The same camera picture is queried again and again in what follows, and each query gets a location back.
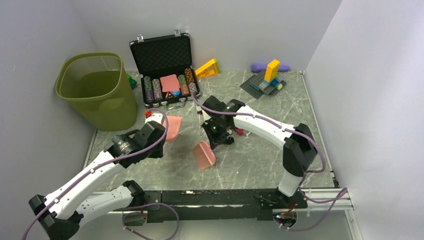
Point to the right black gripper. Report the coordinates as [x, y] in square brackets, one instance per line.
[215, 140]

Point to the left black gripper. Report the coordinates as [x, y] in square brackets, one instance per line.
[158, 152]

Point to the pink plastic dustpan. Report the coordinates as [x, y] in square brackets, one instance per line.
[174, 128]

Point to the pink hand brush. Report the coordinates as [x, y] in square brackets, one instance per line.
[204, 156]

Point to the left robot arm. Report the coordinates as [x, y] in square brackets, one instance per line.
[62, 212]

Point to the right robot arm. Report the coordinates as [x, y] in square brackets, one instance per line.
[296, 141]

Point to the magenta paper scrap right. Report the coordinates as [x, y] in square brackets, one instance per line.
[239, 131]

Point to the pink card in case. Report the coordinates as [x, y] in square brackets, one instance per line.
[169, 83]

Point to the green toy behind bin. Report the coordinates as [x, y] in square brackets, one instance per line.
[132, 82]

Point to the grey building brick assembly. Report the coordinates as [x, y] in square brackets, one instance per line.
[256, 86]

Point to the yellow triangular toy block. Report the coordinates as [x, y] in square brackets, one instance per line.
[210, 68]

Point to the black poker chip case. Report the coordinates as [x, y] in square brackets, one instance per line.
[163, 56]

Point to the purple cylinder toy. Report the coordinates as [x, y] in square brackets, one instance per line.
[257, 68]

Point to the green mesh waste bin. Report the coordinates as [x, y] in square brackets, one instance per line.
[96, 85]

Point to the yellow tall building brick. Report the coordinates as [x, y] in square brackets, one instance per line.
[271, 71]

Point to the black mounting base bar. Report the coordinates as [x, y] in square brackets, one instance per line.
[224, 204]

